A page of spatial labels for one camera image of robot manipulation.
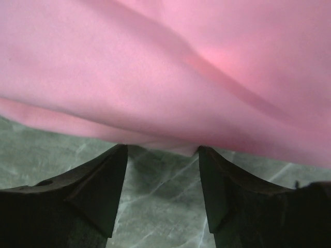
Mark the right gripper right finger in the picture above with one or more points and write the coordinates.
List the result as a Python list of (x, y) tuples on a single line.
[(246, 211)]

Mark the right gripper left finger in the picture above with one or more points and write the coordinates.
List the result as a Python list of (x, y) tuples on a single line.
[(75, 209)]

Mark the pink pillowcase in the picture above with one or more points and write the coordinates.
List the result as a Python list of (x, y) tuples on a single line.
[(248, 76)]

